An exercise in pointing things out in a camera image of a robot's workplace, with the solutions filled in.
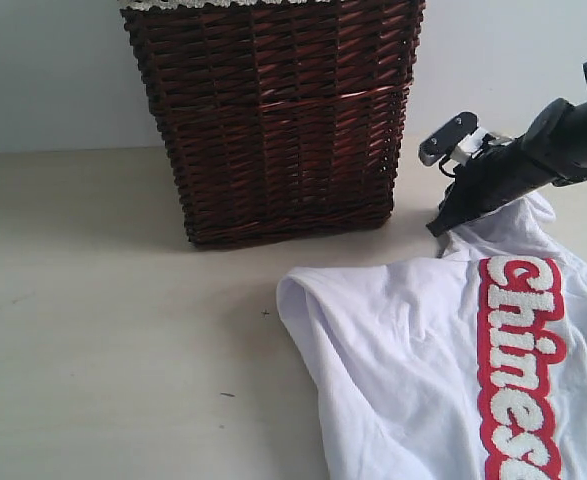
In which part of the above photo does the white t-shirt with red lettering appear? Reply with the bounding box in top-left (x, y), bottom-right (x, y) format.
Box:
top-left (277, 193), bottom-right (587, 479)

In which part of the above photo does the dark brown wicker basket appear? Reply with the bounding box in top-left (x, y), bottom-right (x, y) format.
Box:
top-left (119, 0), bottom-right (425, 248)

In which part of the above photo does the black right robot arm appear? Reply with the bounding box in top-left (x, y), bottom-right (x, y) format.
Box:
top-left (418, 98), bottom-right (587, 237)

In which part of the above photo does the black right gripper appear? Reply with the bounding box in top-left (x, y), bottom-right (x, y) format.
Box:
top-left (426, 139), bottom-right (556, 236)

